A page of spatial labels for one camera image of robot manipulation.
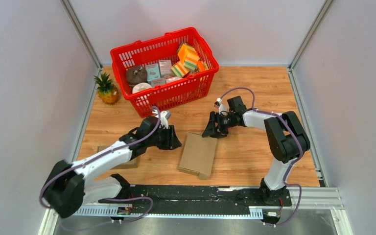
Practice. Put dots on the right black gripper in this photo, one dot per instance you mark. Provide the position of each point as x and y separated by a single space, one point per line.
211 129

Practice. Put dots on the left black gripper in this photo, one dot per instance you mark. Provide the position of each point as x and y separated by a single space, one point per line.
171 142

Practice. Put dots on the brown cardboard box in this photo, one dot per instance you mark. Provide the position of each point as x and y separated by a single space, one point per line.
114 158

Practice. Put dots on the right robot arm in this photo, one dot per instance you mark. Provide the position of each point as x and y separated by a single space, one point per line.
287 139

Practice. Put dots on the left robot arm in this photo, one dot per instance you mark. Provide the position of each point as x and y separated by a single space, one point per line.
71 185

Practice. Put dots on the teal small box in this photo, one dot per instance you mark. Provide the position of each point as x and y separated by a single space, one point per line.
153 72

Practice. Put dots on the grey small box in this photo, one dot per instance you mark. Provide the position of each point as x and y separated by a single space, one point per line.
165 68

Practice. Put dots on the red plastic shopping basket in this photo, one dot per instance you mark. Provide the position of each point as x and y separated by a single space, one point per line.
143 53

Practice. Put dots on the white round tin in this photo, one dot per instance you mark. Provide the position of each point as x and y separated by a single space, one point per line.
141 87

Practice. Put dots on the orange sponge right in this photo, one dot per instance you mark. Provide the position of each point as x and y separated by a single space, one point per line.
201 66

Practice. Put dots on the striped sponge lower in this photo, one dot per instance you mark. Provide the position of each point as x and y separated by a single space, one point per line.
179 70

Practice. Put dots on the brown round item in basket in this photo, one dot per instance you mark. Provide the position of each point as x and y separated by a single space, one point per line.
136 75

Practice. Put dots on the small pineapple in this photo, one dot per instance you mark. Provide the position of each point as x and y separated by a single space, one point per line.
106 90

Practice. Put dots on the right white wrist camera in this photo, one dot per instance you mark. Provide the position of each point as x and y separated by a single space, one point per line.
222 109

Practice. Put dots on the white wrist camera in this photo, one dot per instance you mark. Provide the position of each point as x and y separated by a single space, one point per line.
222 109
163 116

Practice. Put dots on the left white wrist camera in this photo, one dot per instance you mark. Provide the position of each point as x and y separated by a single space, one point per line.
163 116

